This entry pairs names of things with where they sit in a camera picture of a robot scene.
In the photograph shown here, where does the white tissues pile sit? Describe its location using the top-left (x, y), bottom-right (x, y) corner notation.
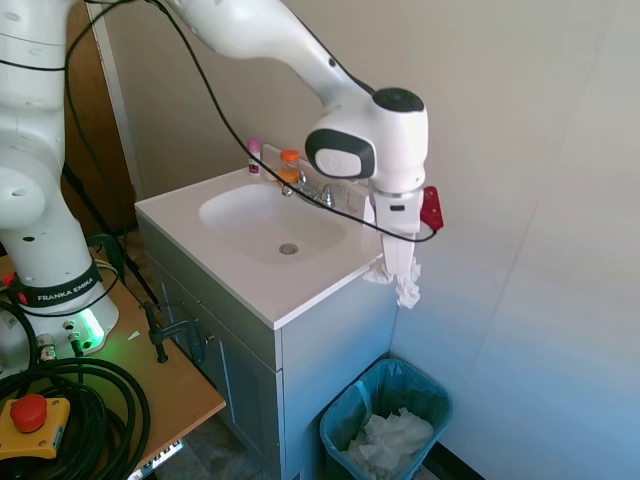
top-left (341, 406), bottom-right (436, 479)

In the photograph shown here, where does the pink-cap small bottle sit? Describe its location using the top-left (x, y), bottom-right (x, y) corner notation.
top-left (246, 137), bottom-right (264, 177)

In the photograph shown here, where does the white sink countertop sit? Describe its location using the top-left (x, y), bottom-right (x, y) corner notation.
top-left (134, 166), bottom-right (387, 331)

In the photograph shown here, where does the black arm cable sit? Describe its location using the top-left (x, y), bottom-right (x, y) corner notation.
top-left (0, 0), bottom-right (446, 245)

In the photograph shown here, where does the chrome sink faucet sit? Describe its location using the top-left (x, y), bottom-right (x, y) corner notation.
top-left (279, 169), bottom-right (337, 209)

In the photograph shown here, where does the black table clamp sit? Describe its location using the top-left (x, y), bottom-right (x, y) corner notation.
top-left (139, 299), bottom-right (207, 365)

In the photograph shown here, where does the trash bin with teal liner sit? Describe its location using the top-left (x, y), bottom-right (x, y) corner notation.
top-left (319, 356), bottom-right (454, 480)

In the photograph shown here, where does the orange-lid clear jar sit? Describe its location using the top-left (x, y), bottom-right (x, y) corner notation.
top-left (277, 148), bottom-right (302, 187)

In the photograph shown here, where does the wrist camera with red mount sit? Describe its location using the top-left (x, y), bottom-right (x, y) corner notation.
top-left (419, 185), bottom-right (446, 231)

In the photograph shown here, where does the yellow emergency stop button box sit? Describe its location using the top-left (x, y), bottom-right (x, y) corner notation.
top-left (0, 392), bottom-right (72, 459)

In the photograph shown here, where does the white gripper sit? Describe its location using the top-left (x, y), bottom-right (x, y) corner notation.
top-left (371, 189), bottom-right (422, 277)

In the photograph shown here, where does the grey vanity cabinet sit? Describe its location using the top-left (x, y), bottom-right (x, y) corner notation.
top-left (136, 214), bottom-right (401, 480)

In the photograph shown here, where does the black coiled cable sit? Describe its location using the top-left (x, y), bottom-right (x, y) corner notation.
top-left (0, 358), bottom-right (152, 480)

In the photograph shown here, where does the white tissue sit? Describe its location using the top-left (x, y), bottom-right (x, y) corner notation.
top-left (361, 253), bottom-right (423, 308)

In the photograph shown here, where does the brown wooden door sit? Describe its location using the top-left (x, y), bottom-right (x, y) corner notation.
top-left (62, 0), bottom-right (137, 237)

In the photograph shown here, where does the black wall baseboard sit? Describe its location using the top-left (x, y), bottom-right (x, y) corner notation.
top-left (428, 441), bottom-right (487, 480)

